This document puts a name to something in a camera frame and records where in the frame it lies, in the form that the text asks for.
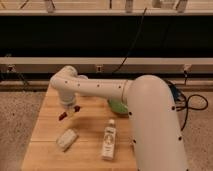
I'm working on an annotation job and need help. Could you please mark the black cable on floor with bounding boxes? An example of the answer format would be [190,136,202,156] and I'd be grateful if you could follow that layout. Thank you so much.
[165,79,209,132]

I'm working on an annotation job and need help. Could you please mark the white bottle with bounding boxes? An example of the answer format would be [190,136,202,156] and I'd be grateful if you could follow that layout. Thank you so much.
[101,119,116,160]

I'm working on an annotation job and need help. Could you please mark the white sponge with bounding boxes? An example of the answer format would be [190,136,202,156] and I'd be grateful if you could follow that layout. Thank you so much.
[56,129,78,151]

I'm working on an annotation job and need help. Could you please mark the green bowl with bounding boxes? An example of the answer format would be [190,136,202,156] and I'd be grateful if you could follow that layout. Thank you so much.
[108,99,128,115]

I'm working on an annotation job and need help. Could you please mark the white lower rail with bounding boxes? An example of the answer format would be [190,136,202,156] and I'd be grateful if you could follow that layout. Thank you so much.
[0,57,213,74]

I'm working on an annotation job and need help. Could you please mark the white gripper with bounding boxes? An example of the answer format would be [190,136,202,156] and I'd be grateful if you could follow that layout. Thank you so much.
[58,93,81,121]

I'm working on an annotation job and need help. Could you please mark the white upper shelf rail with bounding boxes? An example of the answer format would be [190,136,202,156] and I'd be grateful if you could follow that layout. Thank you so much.
[0,9,213,16]

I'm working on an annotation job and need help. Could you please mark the black hanging cable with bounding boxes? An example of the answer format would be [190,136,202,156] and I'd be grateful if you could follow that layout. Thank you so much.
[111,7,148,74]

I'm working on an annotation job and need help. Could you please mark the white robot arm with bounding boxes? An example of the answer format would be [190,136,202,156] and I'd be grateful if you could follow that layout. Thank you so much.
[50,66,189,171]

